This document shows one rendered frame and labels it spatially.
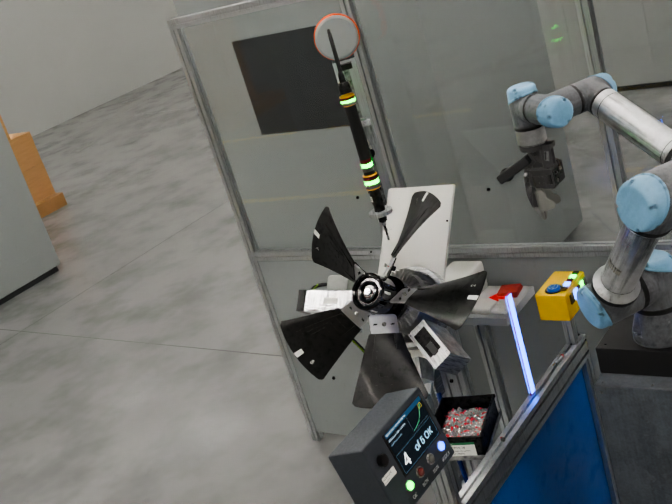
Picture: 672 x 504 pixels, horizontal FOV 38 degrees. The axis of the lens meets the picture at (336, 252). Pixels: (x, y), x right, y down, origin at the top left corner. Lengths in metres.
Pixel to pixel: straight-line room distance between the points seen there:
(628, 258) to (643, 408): 0.49
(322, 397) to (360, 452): 2.39
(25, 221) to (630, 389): 6.60
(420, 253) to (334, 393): 1.39
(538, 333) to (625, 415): 1.11
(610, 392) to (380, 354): 0.71
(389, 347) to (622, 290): 0.83
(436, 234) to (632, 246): 1.07
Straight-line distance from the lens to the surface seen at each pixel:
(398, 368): 2.93
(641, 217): 2.15
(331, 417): 4.56
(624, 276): 2.36
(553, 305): 3.00
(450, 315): 2.80
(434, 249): 3.20
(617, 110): 2.38
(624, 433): 2.70
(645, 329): 2.60
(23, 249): 8.52
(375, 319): 2.97
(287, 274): 4.23
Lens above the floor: 2.37
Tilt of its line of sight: 20 degrees down
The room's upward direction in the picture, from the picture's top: 17 degrees counter-clockwise
